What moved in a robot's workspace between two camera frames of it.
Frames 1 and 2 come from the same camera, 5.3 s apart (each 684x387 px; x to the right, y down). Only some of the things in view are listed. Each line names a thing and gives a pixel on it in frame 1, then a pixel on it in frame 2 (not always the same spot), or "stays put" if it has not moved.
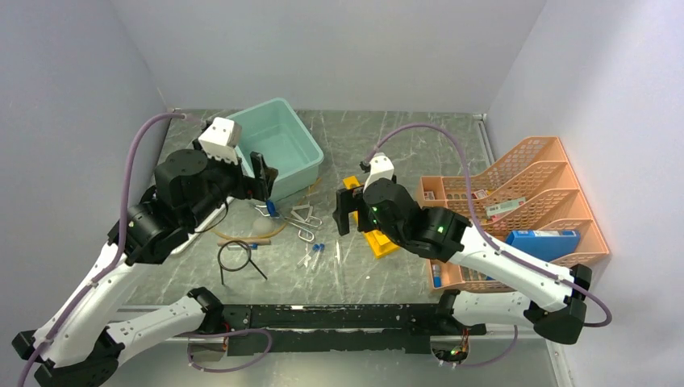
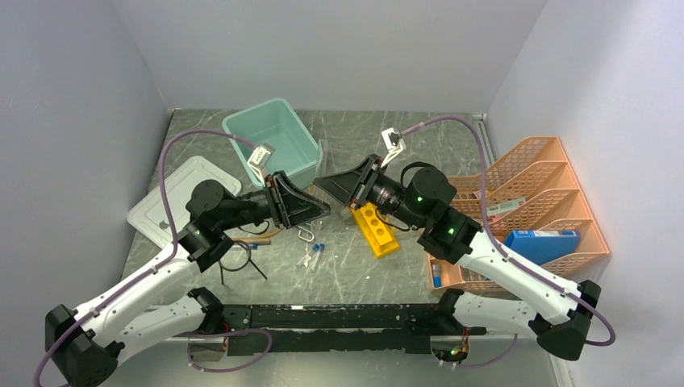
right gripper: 348,201 to 352,186
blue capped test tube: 319,249 stays put
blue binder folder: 548,245 stays put
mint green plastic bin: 273,130 stays put
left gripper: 259,187 to 291,206
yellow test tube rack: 379,244 stays put
